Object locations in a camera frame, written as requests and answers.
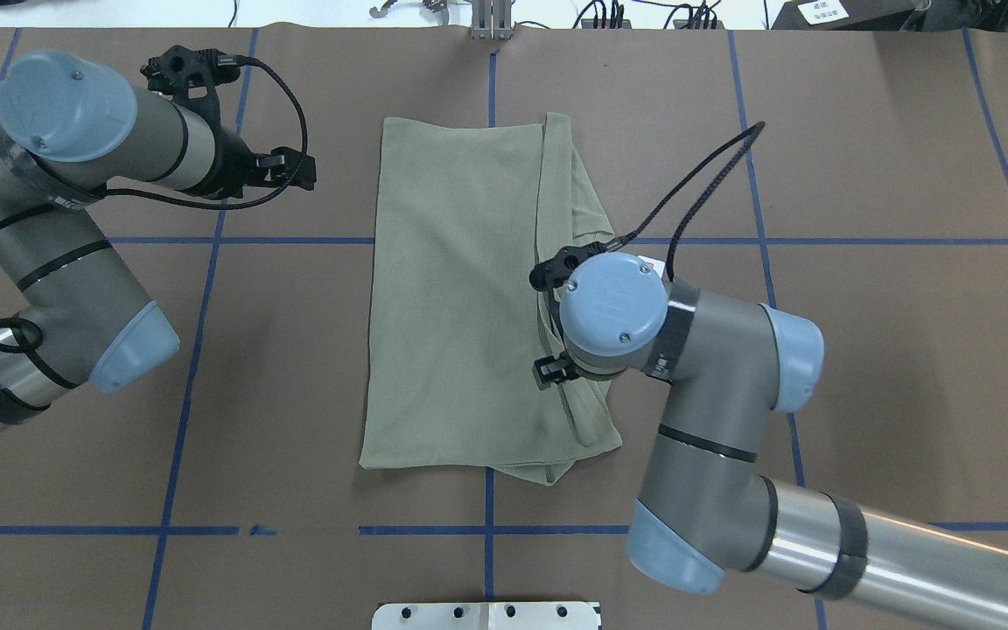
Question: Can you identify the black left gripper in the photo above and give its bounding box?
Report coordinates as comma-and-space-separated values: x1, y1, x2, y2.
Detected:
140, 46, 319, 200

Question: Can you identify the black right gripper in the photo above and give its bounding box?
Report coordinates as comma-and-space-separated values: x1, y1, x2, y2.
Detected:
528, 243, 619, 390

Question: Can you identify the olive green long-sleeve shirt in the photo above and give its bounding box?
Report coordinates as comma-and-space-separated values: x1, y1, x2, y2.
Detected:
359, 113, 621, 486

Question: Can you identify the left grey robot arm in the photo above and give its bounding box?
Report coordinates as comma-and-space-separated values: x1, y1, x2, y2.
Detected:
0, 46, 317, 433

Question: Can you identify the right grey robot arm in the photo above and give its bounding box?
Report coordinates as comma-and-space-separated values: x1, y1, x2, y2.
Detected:
529, 240, 1008, 629

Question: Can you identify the white paper price tag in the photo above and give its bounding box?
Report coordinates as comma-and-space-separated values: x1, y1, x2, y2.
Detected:
639, 255, 667, 279

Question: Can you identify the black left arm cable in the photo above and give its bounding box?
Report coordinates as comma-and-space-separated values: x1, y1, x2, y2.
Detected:
0, 54, 311, 412

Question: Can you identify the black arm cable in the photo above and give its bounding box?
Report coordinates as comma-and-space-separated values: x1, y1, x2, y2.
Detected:
596, 121, 767, 285
0, 54, 311, 412

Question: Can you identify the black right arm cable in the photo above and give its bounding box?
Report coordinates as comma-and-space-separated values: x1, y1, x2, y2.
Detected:
596, 121, 767, 285

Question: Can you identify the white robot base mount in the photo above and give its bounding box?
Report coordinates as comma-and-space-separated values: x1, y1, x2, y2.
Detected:
371, 601, 603, 629

